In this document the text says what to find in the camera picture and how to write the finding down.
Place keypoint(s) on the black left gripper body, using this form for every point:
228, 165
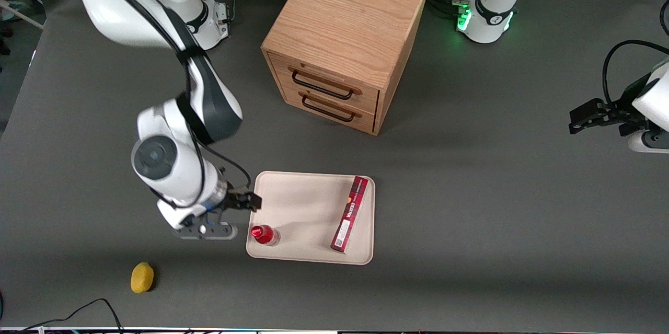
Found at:
625, 112

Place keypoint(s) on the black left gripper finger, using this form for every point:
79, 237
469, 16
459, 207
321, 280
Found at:
589, 110
583, 126

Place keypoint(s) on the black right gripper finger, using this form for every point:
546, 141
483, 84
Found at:
254, 207
254, 198

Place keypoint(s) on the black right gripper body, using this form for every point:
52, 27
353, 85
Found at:
236, 201

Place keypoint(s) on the red coke bottle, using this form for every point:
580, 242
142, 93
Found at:
264, 234

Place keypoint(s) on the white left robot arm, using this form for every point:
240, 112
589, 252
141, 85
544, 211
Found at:
491, 15

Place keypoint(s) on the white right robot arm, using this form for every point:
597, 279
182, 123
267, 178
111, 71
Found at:
172, 166

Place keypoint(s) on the beige plastic tray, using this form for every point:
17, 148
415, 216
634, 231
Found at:
303, 203

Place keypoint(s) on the red cardboard snack box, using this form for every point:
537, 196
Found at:
350, 214

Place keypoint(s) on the yellow lemon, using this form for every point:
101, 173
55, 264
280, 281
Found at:
142, 277

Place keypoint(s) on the wooden drawer front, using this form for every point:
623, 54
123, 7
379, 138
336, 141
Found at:
324, 73
319, 96

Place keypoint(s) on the wooden drawer cabinet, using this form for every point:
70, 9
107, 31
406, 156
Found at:
345, 15

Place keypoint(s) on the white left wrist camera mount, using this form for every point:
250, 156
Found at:
640, 143

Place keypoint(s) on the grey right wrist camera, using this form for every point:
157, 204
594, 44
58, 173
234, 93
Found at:
209, 231

